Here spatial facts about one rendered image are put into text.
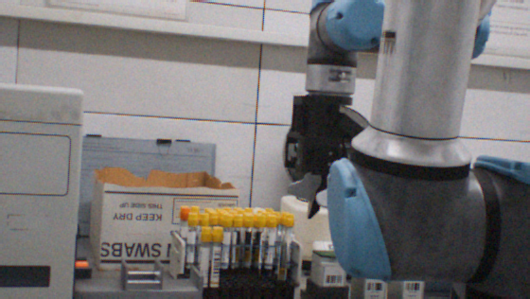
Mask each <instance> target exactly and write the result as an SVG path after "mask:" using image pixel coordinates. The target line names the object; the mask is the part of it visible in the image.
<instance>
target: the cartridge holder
mask: <svg viewBox="0 0 530 299"><path fill-rule="evenodd" d="M349 291H350V287H349V286H348V285H346V286H320V285H318V284H317V283H315V282H314V281H313V280H311V279H310V277H307V281H306V288H305V289H300V294H299V296H300V297H301V298H302V299H349Z"/></svg>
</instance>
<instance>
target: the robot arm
mask: <svg viewBox="0 0 530 299"><path fill-rule="evenodd" d="M496 1H497V0H312V1H311V8H310V10H309V43H308V55H307V66H306V77H305V91H306V92H309V94H308V95H307V94H306V95H305V96H293V98H292V111H291V133H287V145H286V158H285V167H288V168H295V172H299V173H306V175H305V178H304V179H303V180H302V181H300V182H297V183H294V184H291V185H289V186H288V194H290V195H293V196H295V197H299V198H302V199H305V200H308V201H309V202H308V213H307V218H308V219H311V218H312V217H313V216H314V215H315V214H316V213H318V212H319V211H320V207H321V206H322V207H324V208H327V213H328V223H329V230H330V235H331V241H332V245H333V249H334V252H335V255H336V257H337V259H338V261H339V263H340V265H341V266H342V268H343V269H344V270H345V271H346V272H347V273H348V274H350V275H352V276H353V277H357V278H366V279H378V280H382V281H383V282H391V280H396V281H423V282H451V283H466V295H465V299H530V163H528V162H523V161H518V160H512V159H507V158H502V157H496V156H489V155H479V156H478V157H477V158H476V162H474V163H473V168H470V166H471V161H472V155H471V153H470V152H469V151H468V149H467V148H466V147H465V145H464V144H463V143H462V141H461V139H460V137H459V132H460V128H461V122H462V116H463V111H464V104H465V98H466V92H467V87H468V75H469V69H470V65H471V61H472V60H475V59H477V58H479V57H480V56H481V55H482V54H483V53H484V51H485V49H486V43H487V42H488V40H489V35H490V19H489V16H488V14H489V12H490V11H491V10H492V8H493V7H494V4H495V3H496ZM358 52H362V53H374V54H379V59H378V66H377V73H376V80H375V87H374V95H373V102H372V109H371V116H370V123H369V126H368V127H367V128H366V129H364V128H363V127H362V126H360V125H359V124H358V123H356V122H355V121H354V120H352V119H351V117H349V116H348V115H347V114H345V113H341V112H340V108H341V105H342V106H352V100H353V97H351V95H353V94H354V92H355V79H356V68H357V58H358ZM289 143H293V144H296V145H293V151H295V152H296V156H291V160H290V161H288V145H289Z"/></svg>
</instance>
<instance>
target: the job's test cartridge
mask: <svg viewBox="0 0 530 299"><path fill-rule="evenodd" d="M346 274H347V272H346V271H345V270H344V269H343V268H342V266H341V265H340V263H339V261H338V259H337V257H321V256H318V255H316V254H314V253H312V257H311V269H310V279H311V280H313V281H314V282H315V283H317V284H318V285H320V286H346Z"/></svg>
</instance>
